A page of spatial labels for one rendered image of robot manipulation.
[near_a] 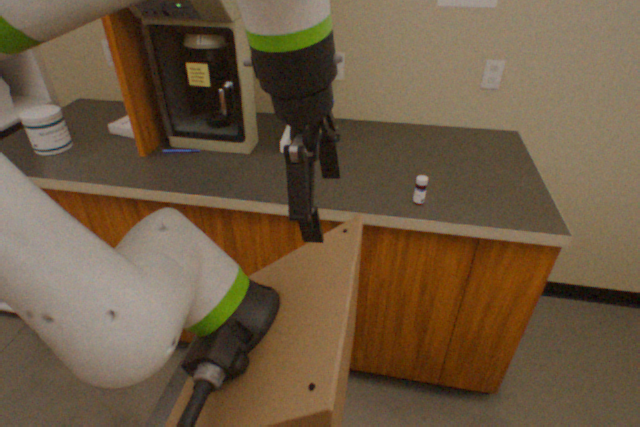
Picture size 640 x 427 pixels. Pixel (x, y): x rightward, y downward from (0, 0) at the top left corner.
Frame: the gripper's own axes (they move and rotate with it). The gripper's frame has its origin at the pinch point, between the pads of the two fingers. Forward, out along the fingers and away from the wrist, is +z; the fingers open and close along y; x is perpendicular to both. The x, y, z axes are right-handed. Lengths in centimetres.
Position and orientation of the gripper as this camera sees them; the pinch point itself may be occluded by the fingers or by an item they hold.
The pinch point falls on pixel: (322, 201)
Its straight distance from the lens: 62.1
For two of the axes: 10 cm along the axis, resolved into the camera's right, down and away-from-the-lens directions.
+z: 1.4, 7.1, 6.9
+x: 9.7, 0.5, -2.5
